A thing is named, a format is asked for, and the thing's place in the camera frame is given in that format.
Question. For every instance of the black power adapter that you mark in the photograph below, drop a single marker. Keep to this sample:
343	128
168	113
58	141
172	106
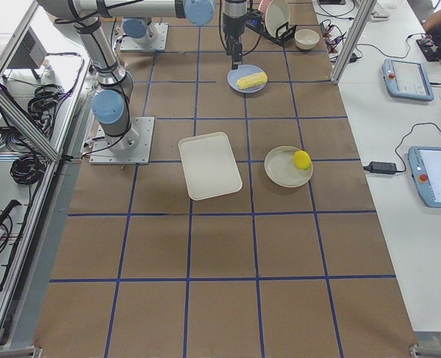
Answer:
385	168

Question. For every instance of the yellow lemon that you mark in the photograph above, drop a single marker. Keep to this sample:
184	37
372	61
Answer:
302	160

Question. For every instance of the cream round plate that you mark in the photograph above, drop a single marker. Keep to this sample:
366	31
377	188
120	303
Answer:
281	169

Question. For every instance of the cream rectangular tray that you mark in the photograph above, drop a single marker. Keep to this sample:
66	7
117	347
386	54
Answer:
209	166

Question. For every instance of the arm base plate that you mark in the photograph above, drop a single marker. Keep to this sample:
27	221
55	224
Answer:
133	148
128	45

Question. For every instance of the black dish rack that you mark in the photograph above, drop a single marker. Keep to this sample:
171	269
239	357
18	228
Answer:
256	23

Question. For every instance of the light blue plate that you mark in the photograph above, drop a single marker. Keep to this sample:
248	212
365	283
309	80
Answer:
241	71

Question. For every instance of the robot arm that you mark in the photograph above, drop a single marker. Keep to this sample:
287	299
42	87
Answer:
140	30
86	17

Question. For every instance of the aluminium frame post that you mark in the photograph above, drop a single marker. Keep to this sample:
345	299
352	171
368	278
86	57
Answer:
352	38

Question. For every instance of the pink plate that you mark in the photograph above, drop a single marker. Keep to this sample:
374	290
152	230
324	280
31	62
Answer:
263	7

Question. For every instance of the cream bowl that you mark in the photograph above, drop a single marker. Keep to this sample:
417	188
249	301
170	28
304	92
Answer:
306	39

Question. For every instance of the near teach pendant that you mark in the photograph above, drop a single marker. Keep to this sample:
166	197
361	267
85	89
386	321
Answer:
425	164

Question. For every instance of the far teach pendant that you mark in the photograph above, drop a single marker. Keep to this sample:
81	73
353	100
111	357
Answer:
407	80

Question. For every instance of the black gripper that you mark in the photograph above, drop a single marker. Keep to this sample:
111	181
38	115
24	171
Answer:
233	25

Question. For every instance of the cream plate in rack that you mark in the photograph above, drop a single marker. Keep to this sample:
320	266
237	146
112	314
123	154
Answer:
277	18

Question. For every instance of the teach pendant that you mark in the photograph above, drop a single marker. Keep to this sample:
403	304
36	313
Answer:
425	164
407	80

